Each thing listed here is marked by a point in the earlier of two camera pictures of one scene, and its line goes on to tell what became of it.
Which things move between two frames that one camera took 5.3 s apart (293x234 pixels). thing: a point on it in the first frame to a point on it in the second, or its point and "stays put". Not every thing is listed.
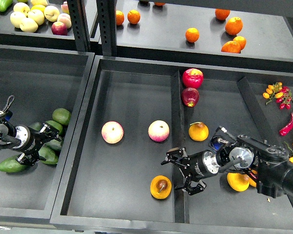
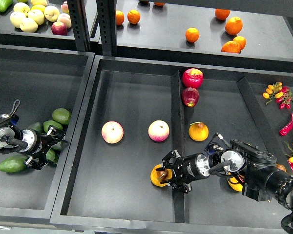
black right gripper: [201, 164] to [189, 168]
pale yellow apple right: [51, 13] stays put
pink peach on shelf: [66, 19] stays put
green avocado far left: [11, 165] stays put
